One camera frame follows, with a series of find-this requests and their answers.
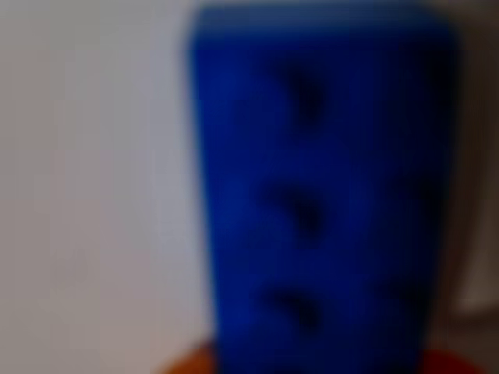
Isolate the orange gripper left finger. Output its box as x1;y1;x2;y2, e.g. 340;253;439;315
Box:
154;342;219;374

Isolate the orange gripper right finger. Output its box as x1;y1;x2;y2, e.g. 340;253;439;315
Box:
419;348;490;374

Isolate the small blue block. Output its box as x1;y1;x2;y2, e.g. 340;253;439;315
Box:
186;3;461;374

